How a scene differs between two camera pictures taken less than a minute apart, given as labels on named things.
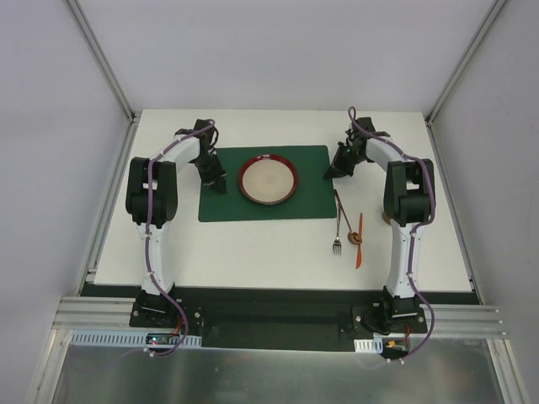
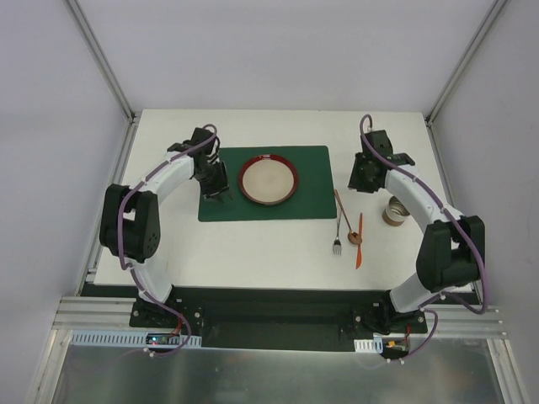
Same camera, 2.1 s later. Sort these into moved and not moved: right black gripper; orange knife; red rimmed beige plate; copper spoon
Moved: right black gripper
Not moved: orange knife; red rimmed beige plate; copper spoon
